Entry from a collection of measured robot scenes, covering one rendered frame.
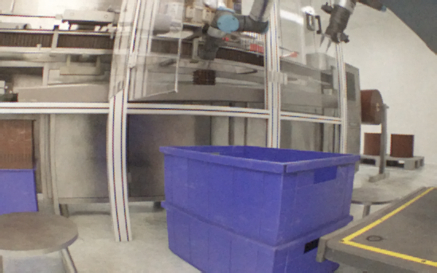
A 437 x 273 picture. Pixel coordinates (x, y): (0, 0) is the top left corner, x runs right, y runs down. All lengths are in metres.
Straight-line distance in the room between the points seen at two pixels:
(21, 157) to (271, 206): 1.00
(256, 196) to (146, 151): 0.98
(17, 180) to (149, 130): 0.84
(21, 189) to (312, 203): 1.12
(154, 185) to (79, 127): 0.54
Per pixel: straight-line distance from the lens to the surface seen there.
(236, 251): 0.89
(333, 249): 0.51
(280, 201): 0.74
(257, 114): 1.63
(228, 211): 0.89
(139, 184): 1.68
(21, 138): 1.31
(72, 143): 1.56
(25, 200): 1.35
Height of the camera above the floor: 0.51
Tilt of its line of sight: 2 degrees down
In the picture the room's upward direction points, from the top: 1 degrees clockwise
